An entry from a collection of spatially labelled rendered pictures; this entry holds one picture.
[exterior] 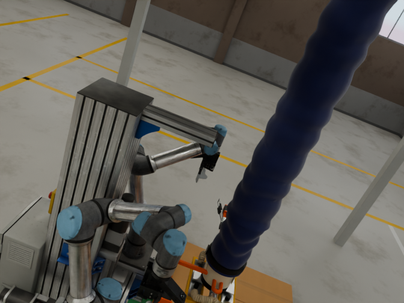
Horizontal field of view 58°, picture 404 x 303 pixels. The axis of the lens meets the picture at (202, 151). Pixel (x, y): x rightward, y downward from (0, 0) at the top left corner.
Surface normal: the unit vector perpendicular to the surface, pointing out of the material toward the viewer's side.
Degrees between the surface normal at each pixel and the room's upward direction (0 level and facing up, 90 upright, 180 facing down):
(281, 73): 90
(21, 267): 90
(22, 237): 0
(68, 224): 83
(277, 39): 90
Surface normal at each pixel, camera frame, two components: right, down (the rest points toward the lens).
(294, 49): -0.15, 0.41
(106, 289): 0.41, -0.85
